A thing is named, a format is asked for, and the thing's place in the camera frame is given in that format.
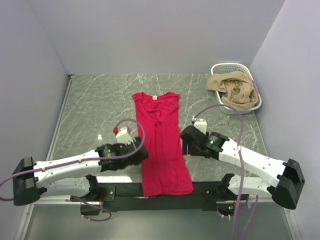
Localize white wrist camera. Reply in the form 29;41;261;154
191;115;207;135
113;127;134;145

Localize tan t-shirt in basket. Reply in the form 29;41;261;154
205;71;259;111

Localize white perforated laundry basket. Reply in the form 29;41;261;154
205;62;262;115

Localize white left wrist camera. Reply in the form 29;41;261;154
113;127;134;145

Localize aluminium frame rail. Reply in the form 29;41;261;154
25;184;291;206

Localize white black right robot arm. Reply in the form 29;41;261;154
180;125;306;210

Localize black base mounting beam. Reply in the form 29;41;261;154
92;180;237;212

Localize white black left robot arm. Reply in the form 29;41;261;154
12;136;149;206

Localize red t-shirt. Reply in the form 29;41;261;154
132;92;194;198

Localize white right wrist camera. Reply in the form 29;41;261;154
191;115;207;135

